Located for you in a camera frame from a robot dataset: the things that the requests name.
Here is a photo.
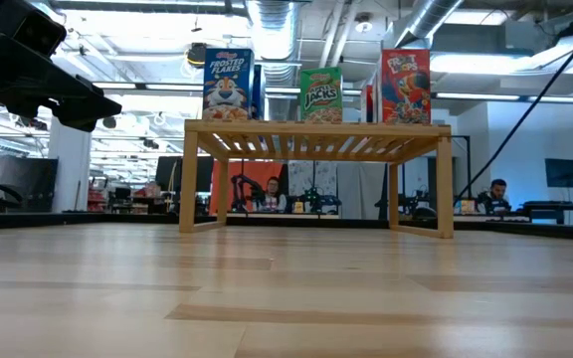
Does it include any green Apple Jacks cereal box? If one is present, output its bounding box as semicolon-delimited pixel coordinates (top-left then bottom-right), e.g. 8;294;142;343
299;66;344;124

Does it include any red Froot Loops cereal box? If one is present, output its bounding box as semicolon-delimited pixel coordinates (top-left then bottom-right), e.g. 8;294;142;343
375;48;433;125

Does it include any wooden slatted shelf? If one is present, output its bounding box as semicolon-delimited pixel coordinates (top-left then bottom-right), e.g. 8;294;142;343
178;118;455;240

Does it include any white pillar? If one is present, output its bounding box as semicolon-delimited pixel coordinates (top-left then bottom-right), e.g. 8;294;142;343
48;116;93;214

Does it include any dark display board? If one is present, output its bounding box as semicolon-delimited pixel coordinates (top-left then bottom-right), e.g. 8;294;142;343
0;156;60;213

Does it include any long ceiling light strip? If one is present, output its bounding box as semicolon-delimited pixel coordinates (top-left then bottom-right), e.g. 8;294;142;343
92;81;204;92

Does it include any black monitor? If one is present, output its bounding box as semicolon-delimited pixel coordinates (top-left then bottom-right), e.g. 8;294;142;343
544;157;573;190
155;154;216;193

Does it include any black round ceiling device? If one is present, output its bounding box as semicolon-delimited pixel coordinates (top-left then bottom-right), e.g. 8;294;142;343
185;42;208;70

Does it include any orange partition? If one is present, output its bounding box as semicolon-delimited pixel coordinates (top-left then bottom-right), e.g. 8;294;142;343
209;159;286;215

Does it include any person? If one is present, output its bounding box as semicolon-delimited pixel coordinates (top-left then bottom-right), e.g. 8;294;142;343
254;175;288;215
475;178;512;216

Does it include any patterned white curtain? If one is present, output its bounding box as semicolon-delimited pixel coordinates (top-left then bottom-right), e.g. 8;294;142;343
287;159;339;215

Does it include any round white ceiling sensor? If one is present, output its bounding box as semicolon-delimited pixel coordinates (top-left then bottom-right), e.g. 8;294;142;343
354;13;374;35

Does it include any grey curtain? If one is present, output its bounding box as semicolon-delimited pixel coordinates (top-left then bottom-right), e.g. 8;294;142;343
336;161;388;221

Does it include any black desk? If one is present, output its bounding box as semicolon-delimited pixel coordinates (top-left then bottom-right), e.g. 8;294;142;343
521;200;573;226

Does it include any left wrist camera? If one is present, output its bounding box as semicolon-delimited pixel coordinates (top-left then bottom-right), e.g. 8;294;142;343
0;5;68;57

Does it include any silver ventilation duct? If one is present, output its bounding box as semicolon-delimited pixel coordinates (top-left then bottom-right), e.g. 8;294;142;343
254;0;298;121
389;0;465;50

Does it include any black camera cable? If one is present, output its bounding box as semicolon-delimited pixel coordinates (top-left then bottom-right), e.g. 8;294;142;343
454;10;573;203

